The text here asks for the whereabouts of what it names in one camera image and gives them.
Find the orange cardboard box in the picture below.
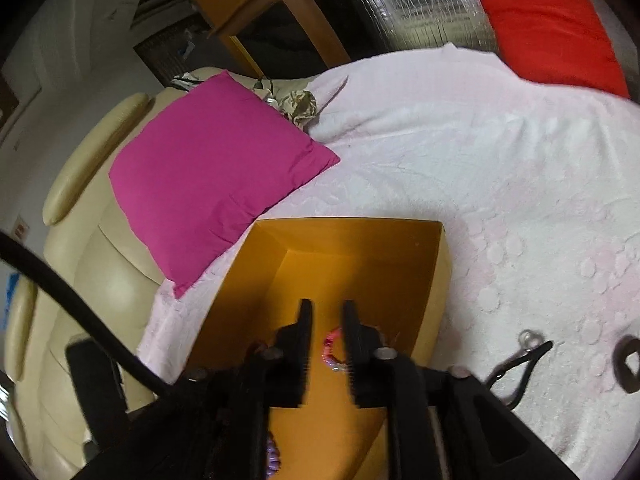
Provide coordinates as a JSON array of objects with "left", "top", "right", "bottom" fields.
[{"left": 187, "top": 217, "right": 453, "bottom": 480}]

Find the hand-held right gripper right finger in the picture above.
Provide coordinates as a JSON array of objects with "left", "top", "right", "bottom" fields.
[{"left": 342, "top": 300, "right": 576, "bottom": 480}]

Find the black carabiner keychain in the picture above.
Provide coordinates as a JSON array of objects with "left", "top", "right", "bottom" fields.
[{"left": 486, "top": 329, "right": 555, "bottom": 408}]

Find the red pillow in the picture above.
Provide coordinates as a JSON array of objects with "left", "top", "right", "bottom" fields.
[{"left": 467, "top": 0, "right": 632, "bottom": 100}]

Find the purple bead bracelet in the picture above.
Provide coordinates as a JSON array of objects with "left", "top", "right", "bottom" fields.
[{"left": 265, "top": 435, "right": 283, "bottom": 480}]

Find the black cable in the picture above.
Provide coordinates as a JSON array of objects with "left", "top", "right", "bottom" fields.
[{"left": 0, "top": 232, "right": 176, "bottom": 391}]

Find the magenta pillow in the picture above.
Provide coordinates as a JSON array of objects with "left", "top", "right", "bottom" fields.
[{"left": 108, "top": 71, "right": 342, "bottom": 300}]

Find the pink bead bracelet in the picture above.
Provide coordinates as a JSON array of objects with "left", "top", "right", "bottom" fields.
[{"left": 322, "top": 327, "right": 351, "bottom": 373}]

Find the silver foil board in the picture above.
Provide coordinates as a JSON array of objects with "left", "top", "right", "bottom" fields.
[{"left": 327, "top": 0, "right": 616, "bottom": 66}]

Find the cream leather sofa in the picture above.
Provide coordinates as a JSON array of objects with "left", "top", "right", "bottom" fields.
[{"left": 0, "top": 66, "right": 313, "bottom": 472}]

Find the white fleece blanket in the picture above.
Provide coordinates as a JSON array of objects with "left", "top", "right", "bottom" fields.
[{"left": 136, "top": 42, "right": 640, "bottom": 480}]

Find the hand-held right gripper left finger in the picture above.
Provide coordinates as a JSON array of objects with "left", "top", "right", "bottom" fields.
[{"left": 100, "top": 299, "right": 314, "bottom": 480}]

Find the blue cloth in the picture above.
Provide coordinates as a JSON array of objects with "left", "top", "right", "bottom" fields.
[{"left": 4, "top": 270, "right": 23, "bottom": 306}]

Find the patterned cloth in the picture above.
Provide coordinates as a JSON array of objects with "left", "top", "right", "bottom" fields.
[{"left": 252, "top": 77, "right": 321, "bottom": 128}]

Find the wooden pillar cabinet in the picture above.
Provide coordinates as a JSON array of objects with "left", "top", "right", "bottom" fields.
[{"left": 155, "top": 0, "right": 352, "bottom": 76}]

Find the black ring-shaped clip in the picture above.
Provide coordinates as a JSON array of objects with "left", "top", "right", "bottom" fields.
[{"left": 612, "top": 336, "right": 640, "bottom": 395}]

